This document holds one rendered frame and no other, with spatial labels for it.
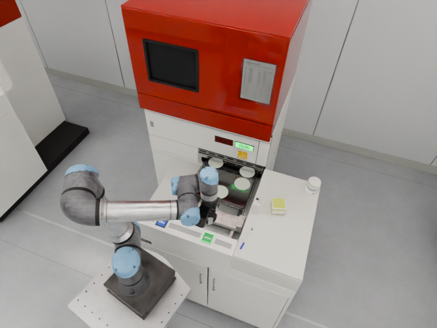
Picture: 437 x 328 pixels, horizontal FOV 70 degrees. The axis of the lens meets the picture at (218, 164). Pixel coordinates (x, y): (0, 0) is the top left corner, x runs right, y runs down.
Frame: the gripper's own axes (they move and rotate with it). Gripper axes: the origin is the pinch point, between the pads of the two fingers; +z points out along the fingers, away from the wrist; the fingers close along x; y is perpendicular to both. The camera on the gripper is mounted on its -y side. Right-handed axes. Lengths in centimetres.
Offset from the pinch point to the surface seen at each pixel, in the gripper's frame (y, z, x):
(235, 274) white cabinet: -4.1, 33.8, -17.6
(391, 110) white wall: 207, 50, -105
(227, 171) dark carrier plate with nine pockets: 53, 21, 7
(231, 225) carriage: 17.2, 22.8, -7.9
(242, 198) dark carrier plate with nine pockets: 35.8, 20.9, -8.4
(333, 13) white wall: 207, -27, -29
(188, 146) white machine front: 58, 15, 36
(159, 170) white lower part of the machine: 58, 49, 62
